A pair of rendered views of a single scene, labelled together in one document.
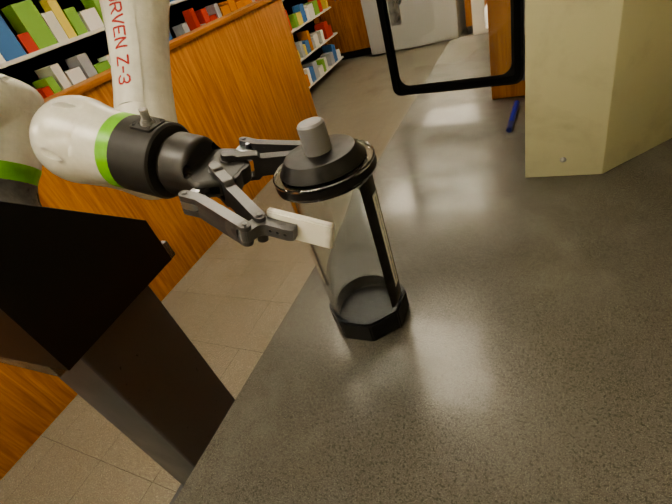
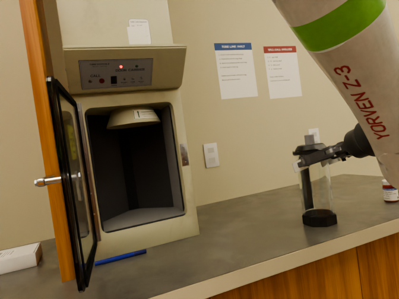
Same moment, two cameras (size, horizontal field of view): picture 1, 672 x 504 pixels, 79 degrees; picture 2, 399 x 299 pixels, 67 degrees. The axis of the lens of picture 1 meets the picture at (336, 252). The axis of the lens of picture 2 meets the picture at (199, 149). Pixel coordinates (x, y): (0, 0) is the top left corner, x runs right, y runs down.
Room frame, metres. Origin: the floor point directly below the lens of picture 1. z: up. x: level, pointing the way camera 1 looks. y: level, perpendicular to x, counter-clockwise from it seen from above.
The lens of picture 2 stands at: (1.33, 0.23, 1.24)
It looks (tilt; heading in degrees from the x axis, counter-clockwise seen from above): 2 degrees down; 215
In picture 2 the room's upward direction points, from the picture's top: 8 degrees counter-clockwise
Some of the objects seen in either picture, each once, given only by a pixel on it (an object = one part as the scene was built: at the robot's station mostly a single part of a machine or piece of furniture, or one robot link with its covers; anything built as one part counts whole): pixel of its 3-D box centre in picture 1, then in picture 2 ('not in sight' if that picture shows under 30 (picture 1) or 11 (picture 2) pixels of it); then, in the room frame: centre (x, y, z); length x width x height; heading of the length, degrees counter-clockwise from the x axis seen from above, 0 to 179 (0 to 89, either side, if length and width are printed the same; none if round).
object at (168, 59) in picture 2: not in sight; (128, 69); (0.73, -0.39, 1.46); 0.32 x 0.11 x 0.10; 146
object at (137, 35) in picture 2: not in sight; (138, 40); (0.70, -0.37, 1.54); 0.05 x 0.05 x 0.06; 42
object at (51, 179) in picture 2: not in sight; (54, 179); (1.01, -0.36, 1.20); 0.10 x 0.05 x 0.03; 49
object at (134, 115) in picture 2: not in sight; (132, 117); (0.63, -0.51, 1.34); 0.18 x 0.18 x 0.05
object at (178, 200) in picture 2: not in sight; (132, 163); (0.63, -0.54, 1.19); 0.26 x 0.24 x 0.35; 146
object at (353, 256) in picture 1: (348, 243); (314, 183); (0.39, -0.02, 1.06); 0.11 x 0.11 x 0.21
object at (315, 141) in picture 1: (319, 153); (310, 145); (0.39, -0.02, 1.18); 0.09 x 0.09 x 0.07
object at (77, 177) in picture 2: (394, 10); (76, 185); (1.00, -0.30, 1.18); 0.02 x 0.02 x 0.06; 49
